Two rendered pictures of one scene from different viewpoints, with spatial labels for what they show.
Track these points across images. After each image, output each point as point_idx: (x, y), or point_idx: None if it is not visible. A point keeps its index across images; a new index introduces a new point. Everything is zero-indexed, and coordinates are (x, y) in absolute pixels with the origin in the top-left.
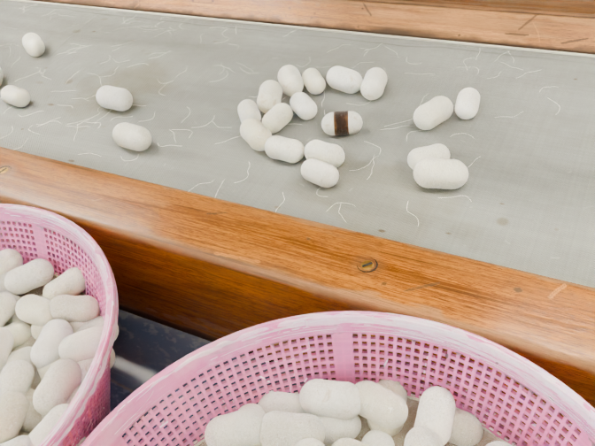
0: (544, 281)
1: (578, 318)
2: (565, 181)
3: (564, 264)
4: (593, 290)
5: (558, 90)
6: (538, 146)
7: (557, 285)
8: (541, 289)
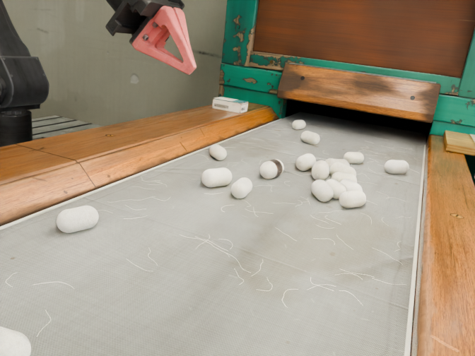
0: (435, 348)
1: (473, 339)
2: (206, 315)
3: (343, 350)
4: (430, 321)
5: (24, 274)
6: (131, 316)
7: (435, 341)
8: (448, 353)
